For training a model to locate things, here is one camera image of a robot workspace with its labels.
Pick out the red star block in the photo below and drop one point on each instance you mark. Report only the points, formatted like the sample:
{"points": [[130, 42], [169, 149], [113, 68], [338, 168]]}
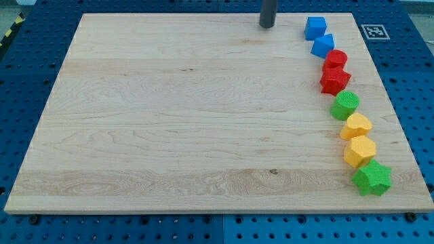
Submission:
{"points": [[334, 80]]}

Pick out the yellow black hazard tape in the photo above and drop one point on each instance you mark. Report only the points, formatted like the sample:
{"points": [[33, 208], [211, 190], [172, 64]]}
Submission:
{"points": [[13, 30]]}

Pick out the red cylinder block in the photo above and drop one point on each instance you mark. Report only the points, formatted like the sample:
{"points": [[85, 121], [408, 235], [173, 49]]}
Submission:
{"points": [[335, 59]]}

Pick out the green cylinder block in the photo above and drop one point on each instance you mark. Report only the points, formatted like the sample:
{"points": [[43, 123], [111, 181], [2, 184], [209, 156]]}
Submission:
{"points": [[345, 104]]}

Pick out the light wooden board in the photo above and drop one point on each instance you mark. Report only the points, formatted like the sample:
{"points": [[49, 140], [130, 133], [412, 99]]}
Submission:
{"points": [[207, 113]]}

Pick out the blue triangular prism block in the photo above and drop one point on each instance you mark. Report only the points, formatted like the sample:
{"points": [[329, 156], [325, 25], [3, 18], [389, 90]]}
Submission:
{"points": [[323, 45]]}

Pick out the black bolt front right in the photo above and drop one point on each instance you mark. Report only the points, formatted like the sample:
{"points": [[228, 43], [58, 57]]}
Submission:
{"points": [[411, 217]]}

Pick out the yellow hexagon block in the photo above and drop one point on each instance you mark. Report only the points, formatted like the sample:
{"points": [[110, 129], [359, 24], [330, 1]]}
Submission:
{"points": [[359, 151]]}

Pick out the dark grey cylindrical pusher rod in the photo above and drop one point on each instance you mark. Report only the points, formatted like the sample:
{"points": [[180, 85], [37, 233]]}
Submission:
{"points": [[268, 13]]}

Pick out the black bolt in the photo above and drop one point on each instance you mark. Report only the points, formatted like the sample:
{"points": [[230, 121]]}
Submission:
{"points": [[33, 219], [411, 217]]}

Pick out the green star block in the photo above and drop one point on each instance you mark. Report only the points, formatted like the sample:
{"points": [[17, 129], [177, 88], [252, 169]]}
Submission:
{"points": [[373, 179]]}

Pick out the black white fiducial marker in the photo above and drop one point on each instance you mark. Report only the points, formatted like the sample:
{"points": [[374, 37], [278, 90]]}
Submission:
{"points": [[375, 32]]}

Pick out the blue cube block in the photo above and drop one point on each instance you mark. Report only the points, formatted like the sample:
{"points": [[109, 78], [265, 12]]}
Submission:
{"points": [[315, 27]]}

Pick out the yellow heart block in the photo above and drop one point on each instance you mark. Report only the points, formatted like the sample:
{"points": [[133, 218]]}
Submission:
{"points": [[356, 124]]}

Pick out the black bolt front left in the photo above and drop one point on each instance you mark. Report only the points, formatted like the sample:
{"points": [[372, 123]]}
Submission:
{"points": [[33, 219]]}

